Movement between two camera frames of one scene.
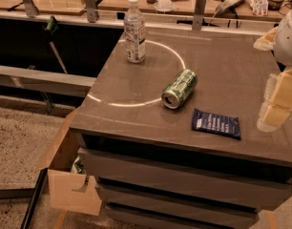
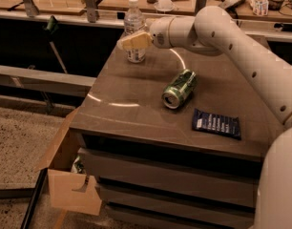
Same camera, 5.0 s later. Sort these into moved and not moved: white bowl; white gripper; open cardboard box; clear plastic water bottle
Moved: white gripper
Not moved: white bowl; open cardboard box; clear plastic water bottle
